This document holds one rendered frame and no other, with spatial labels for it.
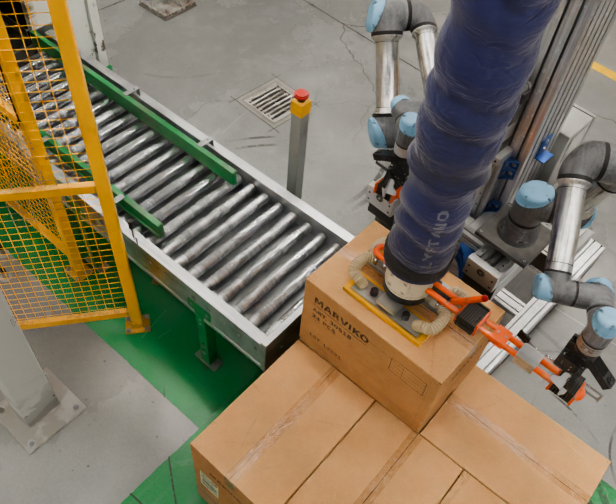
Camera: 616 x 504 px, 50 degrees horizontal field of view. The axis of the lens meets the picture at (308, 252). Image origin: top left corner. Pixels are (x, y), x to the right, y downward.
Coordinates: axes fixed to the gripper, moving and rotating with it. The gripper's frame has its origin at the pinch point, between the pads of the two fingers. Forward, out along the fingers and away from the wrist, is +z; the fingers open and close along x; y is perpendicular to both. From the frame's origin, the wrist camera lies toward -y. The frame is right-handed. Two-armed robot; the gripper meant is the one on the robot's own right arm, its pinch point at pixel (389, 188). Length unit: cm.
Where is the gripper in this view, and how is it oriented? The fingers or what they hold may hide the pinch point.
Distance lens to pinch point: 250.7
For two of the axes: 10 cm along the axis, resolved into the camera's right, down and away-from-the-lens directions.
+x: 6.8, -5.4, 5.0
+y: 7.3, 5.6, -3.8
